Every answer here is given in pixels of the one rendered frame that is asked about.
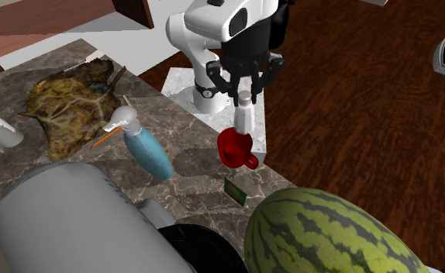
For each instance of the orange pencil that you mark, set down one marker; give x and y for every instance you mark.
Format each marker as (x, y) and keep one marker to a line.
(103, 139)

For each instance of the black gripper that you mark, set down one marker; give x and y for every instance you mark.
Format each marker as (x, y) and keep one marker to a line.
(245, 53)

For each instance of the large grey cylinder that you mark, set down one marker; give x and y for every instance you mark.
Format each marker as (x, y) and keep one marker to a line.
(71, 223)

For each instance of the blue spray bottle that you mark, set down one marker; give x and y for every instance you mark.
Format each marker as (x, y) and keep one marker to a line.
(147, 151)

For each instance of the dark brown wooden furniture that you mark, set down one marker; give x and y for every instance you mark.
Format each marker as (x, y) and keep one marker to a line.
(133, 11)

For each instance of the green card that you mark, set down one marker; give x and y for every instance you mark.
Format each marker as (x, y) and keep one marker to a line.
(235, 192)

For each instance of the red cup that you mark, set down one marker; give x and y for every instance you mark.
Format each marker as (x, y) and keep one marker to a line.
(234, 149)

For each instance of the brown dried leaf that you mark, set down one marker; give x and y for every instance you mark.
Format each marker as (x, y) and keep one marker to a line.
(69, 109)

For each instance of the white shaker bottle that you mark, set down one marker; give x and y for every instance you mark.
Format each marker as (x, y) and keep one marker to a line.
(244, 115)

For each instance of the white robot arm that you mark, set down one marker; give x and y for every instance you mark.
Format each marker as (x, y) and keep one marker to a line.
(203, 45)

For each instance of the pale marble robot stand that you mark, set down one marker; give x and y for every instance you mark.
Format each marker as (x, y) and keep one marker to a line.
(177, 85)

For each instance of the black round object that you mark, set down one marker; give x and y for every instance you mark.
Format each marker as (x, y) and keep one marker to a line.
(207, 249)

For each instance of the green striped watermelon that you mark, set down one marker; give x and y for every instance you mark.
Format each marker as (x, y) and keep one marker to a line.
(320, 234)

